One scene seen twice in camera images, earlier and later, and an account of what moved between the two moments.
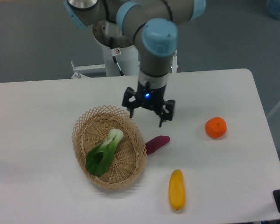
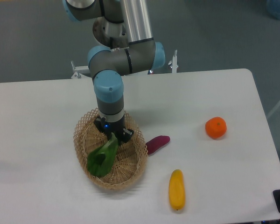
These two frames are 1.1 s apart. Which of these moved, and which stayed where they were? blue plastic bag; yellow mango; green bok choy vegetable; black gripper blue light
Moved: black gripper blue light
Stayed: blue plastic bag; green bok choy vegetable; yellow mango
